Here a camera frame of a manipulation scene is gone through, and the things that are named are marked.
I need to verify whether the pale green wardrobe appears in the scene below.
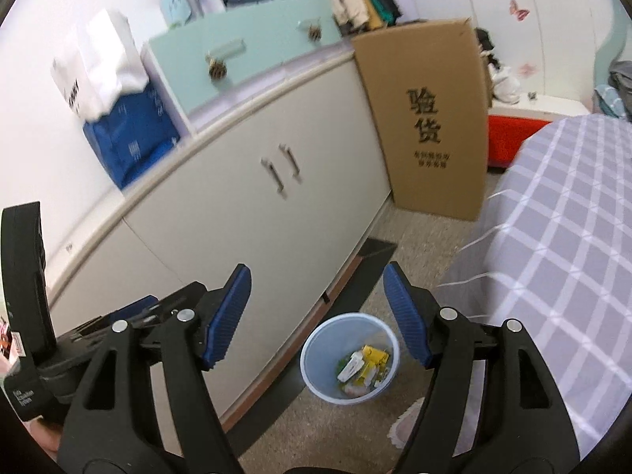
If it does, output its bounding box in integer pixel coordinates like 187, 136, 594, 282
395, 0, 618, 109

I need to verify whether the beige low cabinet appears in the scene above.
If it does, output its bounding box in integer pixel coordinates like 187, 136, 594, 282
47, 52, 396, 430

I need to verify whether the teal drawer unit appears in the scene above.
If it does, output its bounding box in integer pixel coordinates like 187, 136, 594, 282
142, 0, 344, 132

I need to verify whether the light blue box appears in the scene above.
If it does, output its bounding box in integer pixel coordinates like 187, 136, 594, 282
160, 0, 196, 28

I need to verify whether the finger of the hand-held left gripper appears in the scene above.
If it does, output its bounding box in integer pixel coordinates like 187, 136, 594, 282
141, 281, 209, 329
106, 295, 160, 325

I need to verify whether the white paper bag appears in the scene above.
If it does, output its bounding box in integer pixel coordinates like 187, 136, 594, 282
52, 9, 149, 122

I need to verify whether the white plastic bag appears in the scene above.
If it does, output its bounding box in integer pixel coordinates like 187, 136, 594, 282
489, 64, 521, 104

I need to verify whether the person's left hand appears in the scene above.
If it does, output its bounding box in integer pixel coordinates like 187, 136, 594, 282
24, 417, 62, 462

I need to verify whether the beige quilted table skirt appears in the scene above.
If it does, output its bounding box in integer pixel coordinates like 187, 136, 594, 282
389, 397, 431, 448

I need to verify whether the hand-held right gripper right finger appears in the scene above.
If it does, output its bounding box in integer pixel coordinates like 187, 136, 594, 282
382, 261, 581, 474

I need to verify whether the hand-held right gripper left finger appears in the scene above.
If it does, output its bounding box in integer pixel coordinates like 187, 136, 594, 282
56, 263, 252, 474

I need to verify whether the large cardboard box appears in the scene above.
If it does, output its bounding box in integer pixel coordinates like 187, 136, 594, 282
352, 18, 492, 222

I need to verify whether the black clothes pile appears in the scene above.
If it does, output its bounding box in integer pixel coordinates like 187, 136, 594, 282
474, 27, 502, 70

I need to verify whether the small cardboard box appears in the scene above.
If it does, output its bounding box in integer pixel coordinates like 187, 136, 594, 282
481, 49, 495, 109

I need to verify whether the red box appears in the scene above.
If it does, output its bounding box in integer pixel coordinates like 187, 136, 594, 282
488, 115, 554, 171

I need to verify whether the grey folded quilt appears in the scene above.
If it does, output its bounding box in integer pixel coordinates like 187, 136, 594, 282
608, 59, 632, 90

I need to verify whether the teal bunk bed frame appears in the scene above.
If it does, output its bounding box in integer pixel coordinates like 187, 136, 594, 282
592, 0, 632, 124

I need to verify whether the blue checked pillow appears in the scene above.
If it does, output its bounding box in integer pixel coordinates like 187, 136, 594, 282
592, 84, 632, 122

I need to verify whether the blue plastic waste bin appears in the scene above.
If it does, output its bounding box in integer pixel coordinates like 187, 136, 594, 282
299, 312, 400, 402

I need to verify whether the white low platform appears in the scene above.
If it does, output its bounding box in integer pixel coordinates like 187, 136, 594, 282
489, 94, 591, 122

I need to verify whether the grey checked tablecloth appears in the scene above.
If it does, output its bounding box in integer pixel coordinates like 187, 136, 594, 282
437, 115, 632, 460

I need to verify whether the yellow package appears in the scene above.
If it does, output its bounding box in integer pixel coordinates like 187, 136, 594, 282
362, 344, 391, 376

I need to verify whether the white medicine box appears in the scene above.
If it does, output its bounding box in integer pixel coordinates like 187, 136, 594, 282
339, 352, 367, 383

